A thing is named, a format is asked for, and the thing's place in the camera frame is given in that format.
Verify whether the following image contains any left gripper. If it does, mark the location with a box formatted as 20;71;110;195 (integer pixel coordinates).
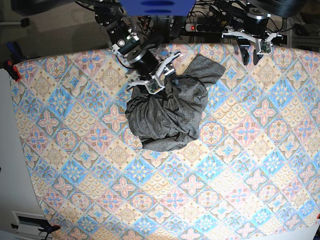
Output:
221;29;283;66

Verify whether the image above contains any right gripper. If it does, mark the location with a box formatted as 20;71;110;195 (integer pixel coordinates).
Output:
128;51;183;95

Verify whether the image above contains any grey t-shirt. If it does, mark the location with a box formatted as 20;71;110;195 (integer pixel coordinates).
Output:
125;54;226;152

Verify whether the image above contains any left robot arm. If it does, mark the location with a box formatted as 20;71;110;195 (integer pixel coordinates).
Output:
218;0;306;66

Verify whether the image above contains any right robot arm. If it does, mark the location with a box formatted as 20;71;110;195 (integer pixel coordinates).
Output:
93;0;182;95

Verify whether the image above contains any white power strip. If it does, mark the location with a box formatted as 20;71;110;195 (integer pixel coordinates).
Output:
184;23;225;33

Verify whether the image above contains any patterned tablecloth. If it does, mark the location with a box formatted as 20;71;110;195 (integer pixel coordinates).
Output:
10;44;320;240

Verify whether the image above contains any red black clamp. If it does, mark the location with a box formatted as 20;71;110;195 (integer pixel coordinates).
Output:
2;60;21;82

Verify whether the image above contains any blue orange clamp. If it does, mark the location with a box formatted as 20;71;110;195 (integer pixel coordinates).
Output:
38;225;61;240

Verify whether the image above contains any white vent panel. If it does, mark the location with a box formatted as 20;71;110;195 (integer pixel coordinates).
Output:
11;210;49;240

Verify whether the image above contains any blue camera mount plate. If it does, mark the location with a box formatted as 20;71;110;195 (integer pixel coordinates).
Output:
119;0;196;16

